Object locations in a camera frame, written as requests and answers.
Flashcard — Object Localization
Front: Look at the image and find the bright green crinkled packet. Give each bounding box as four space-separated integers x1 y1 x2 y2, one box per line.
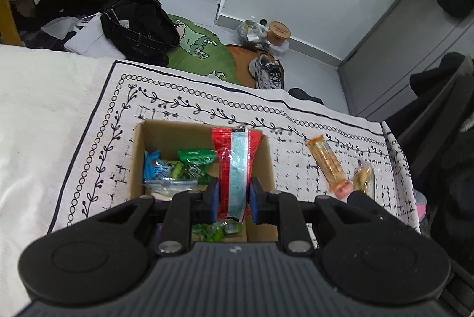
192 222 223 243

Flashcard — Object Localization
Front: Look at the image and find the black bag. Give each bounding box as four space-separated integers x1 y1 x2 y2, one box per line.
101 0 181 66

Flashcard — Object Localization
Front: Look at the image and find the orange cracker packet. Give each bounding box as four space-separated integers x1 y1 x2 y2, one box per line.
305 135 352 198

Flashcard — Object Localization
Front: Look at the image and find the grey sneaker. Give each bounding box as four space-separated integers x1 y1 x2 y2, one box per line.
249 53 284 90

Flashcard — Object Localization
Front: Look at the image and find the dark green snack packet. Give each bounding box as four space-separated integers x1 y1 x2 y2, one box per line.
177 148 217 180

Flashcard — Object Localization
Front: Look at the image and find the white tote bag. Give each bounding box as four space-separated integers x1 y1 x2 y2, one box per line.
41 14 127 60

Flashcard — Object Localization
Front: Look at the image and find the brown cardboard box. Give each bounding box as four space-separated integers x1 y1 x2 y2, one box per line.
128 119 279 244

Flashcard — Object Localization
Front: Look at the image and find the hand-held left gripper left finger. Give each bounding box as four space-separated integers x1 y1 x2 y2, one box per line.
85 176 221 257

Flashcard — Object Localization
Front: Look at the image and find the black and white patterned tablecloth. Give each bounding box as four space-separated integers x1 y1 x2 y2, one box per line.
48 60 422 252

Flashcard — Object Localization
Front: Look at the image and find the black sock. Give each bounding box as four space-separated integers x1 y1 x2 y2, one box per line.
288 87 325 106

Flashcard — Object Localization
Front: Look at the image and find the clear plastic bag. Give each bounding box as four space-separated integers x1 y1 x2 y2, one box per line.
237 19 269 51

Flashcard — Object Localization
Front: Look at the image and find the red and teal snack packet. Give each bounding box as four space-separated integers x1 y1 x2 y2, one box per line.
211 127 263 223

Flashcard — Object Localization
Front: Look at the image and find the light blue snack packet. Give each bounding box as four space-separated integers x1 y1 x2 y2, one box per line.
144 150 175 180

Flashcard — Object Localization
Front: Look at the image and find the brown round mat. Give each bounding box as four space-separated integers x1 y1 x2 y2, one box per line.
226 45 286 90

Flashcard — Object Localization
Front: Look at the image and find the white blanket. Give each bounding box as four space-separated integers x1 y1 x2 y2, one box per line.
0 43 116 317

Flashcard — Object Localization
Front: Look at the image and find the green cartoon rug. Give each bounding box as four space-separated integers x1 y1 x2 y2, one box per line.
165 14 241 83

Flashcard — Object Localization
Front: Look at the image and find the light green snack packet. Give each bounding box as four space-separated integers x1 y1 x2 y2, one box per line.
168 159 186 180

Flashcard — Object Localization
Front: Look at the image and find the brown paper tub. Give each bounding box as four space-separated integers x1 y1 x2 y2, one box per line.
267 21 292 47

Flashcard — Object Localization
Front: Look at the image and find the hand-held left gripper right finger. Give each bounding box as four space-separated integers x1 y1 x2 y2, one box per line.
250 176 386 255

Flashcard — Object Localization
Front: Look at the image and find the grey cabinet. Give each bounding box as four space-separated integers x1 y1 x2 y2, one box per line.
337 0 474 122

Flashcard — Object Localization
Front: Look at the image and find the clear nut bar packet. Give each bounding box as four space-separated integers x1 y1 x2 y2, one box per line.
352 161 376 198

